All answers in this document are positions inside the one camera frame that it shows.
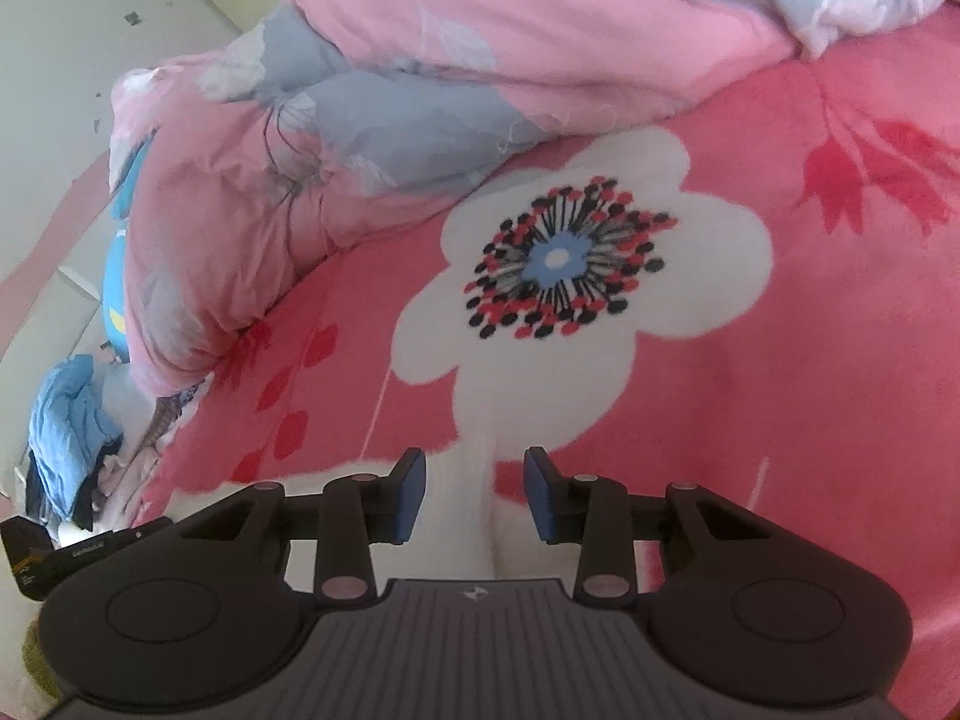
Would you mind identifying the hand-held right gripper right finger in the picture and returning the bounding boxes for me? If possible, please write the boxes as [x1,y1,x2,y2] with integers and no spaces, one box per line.
[523,446,770,605]

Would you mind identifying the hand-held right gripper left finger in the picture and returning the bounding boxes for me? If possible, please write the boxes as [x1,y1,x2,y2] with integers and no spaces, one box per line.
[176,448,428,605]

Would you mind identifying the white fluffy sweater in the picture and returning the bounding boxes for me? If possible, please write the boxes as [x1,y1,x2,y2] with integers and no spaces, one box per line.
[169,420,676,593]

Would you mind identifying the black folded garment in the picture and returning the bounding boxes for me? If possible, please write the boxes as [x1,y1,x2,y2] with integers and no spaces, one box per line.
[22,457,121,533]

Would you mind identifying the cream folded garments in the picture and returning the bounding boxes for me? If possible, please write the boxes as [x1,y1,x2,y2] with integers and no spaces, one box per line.
[56,390,203,548]

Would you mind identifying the light blue folded garment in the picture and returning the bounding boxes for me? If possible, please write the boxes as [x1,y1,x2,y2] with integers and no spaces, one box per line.
[30,355,125,522]

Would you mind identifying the white cloth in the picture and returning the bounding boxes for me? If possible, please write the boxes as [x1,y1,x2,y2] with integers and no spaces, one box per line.
[101,367,162,458]

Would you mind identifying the pink floral bed blanket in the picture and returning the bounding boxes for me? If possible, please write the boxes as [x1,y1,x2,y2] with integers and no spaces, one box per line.
[139,15,960,720]

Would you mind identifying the blue quilt with yellow dots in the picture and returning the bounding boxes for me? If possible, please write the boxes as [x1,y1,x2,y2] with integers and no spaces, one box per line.
[101,131,162,361]

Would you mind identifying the pink grey floral quilt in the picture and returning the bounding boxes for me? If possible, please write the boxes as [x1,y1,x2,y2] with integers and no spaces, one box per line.
[109,0,953,398]

